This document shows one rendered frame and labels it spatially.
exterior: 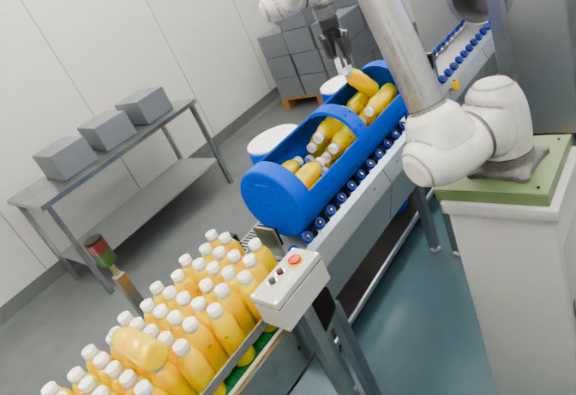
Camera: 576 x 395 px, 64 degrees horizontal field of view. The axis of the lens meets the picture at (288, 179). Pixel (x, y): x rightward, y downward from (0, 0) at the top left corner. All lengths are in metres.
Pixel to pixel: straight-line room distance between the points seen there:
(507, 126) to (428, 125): 0.23
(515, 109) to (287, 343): 0.91
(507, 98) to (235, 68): 4.79
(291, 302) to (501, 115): 0.74
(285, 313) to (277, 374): 0.27
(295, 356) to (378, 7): 1.00
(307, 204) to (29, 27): 3.62
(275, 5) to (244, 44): 4.36
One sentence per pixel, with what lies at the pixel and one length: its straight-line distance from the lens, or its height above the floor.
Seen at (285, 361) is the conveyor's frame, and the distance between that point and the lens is 1.46.
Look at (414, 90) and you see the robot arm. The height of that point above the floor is 1.40.
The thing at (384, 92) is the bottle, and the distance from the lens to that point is 2.04.
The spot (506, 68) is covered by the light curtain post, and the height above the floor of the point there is 0.90.
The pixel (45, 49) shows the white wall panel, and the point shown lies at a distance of 4.74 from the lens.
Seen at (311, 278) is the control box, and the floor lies 1.06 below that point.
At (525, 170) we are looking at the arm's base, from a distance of 1.45.
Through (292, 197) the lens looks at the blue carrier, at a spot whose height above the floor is 1.14.
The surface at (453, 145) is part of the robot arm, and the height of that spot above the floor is 1.25.
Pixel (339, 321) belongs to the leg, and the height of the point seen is 0.55.
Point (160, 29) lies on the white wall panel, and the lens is 5.34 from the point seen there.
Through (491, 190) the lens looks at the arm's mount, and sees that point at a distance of 1.43.
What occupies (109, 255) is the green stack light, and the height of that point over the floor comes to 1.19.
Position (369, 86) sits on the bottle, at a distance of 2.02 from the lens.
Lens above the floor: 1.86
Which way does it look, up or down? 26 degrees down
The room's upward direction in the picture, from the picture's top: 24 degrees counter-clockwise
